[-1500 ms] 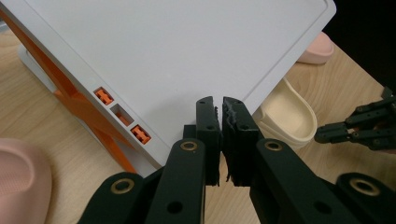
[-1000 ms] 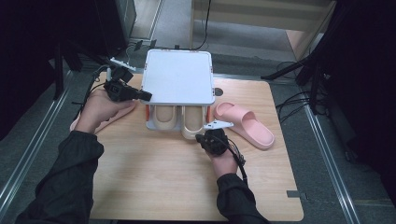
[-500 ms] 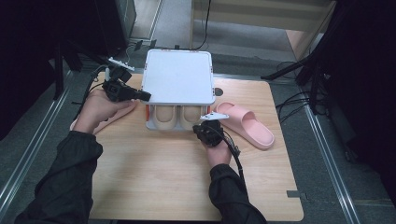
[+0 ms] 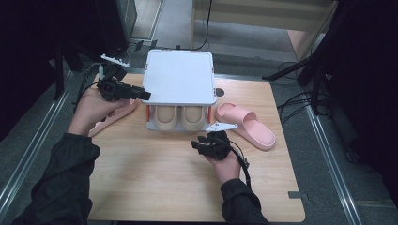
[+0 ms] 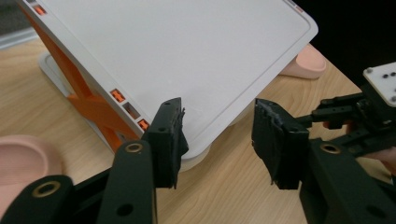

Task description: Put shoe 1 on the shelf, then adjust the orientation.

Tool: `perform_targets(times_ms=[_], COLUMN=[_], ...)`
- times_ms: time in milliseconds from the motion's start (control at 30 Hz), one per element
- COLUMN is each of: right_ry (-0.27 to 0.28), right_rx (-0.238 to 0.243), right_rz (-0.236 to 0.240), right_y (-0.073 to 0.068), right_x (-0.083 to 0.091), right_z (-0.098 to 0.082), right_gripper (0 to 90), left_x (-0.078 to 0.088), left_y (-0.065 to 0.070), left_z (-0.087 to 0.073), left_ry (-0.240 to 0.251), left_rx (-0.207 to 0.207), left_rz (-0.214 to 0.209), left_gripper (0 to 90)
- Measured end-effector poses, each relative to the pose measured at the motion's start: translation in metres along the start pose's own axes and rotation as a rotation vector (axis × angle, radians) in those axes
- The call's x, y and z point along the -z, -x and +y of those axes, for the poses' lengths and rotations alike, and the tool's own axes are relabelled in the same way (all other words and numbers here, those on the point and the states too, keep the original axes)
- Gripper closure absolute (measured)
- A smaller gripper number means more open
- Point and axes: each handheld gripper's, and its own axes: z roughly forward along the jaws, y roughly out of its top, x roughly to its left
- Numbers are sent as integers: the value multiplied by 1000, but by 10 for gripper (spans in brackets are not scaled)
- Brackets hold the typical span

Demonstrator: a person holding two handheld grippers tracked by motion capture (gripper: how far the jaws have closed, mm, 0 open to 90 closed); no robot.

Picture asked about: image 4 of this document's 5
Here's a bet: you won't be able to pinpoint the beige slipper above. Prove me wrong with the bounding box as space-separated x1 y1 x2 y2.
152 105 180 131
179 105 208 131

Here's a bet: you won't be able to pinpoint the pink slipper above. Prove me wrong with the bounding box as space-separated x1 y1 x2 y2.
88 98 139 138
214 101 277 152

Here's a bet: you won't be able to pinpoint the black curtain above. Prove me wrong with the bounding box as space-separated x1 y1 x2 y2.
0 0 98 139
325 0 398 201

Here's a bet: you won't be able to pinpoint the black cabinet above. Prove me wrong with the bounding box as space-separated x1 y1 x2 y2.
93 0 139 59

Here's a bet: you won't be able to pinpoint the black floor cables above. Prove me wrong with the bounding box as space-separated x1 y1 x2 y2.
276 60 317 125

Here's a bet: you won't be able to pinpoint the metal floor rail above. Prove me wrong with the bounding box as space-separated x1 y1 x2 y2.
304 102 364 225
0 69 74 214

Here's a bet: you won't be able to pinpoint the grey tape strip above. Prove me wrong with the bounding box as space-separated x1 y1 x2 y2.
287 190 309 201

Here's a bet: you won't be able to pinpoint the white shoe rack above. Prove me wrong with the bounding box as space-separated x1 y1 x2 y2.
142 48 219 132

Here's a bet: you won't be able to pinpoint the person's right hand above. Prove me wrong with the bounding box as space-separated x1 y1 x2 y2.
205 150 242 186

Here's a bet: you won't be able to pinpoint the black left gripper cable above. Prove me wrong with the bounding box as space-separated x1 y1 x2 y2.
73 79 100 111

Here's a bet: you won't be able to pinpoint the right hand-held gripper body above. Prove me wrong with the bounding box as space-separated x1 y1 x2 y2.
200 122 238 161

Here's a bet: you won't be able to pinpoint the black metal stand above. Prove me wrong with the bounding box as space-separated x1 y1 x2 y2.
53 43 85 101

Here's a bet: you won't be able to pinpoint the light wooden furniture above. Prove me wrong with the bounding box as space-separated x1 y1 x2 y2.
191 0 341 62

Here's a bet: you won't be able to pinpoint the black tripod stand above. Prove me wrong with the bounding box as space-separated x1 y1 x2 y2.
262 46 332 116

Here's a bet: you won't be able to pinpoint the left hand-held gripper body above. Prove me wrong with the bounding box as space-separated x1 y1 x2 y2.
96 53 139 102

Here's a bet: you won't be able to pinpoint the thin black hanging cable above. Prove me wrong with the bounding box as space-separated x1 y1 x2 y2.
195 0 214 51

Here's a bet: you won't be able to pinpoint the person's left hand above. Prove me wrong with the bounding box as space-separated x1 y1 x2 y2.
67 87 134 137

